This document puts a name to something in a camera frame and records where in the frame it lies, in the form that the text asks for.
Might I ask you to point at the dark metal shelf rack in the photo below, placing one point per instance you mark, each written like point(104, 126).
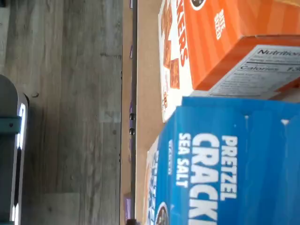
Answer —
point(133, 93)

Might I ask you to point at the blue white pretzel crackers box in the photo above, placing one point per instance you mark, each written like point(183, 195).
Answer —
point(222, 164)

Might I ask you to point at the grey device with light strip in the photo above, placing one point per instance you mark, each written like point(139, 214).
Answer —
point(11, 152)

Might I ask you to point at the purple Annie's box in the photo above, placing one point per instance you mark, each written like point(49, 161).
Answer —
point(127, 205)

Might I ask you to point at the orange white pretzel crackers box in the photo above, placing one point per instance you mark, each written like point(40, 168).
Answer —
point(211, 47)

